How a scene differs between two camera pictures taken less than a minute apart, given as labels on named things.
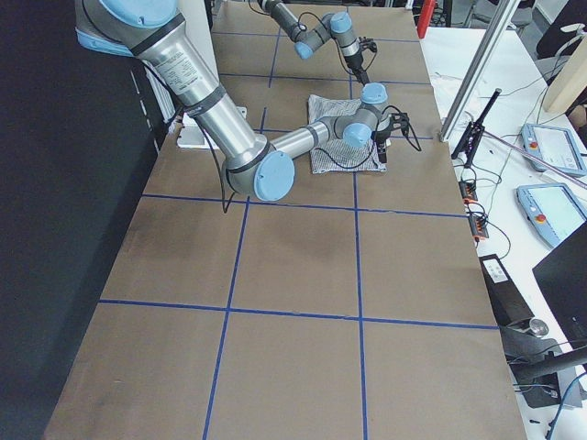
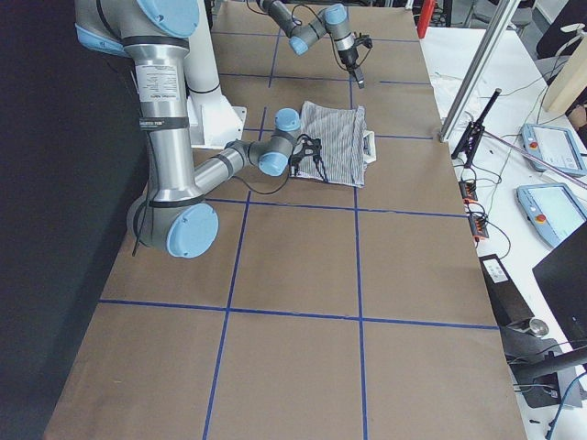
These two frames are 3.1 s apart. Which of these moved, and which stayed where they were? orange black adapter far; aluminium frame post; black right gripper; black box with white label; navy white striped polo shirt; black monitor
Moved: navy white striped polo shirt; black right gripper
Stayed: black monitor; orange black adapter far; aluminium frame post; black box with white label
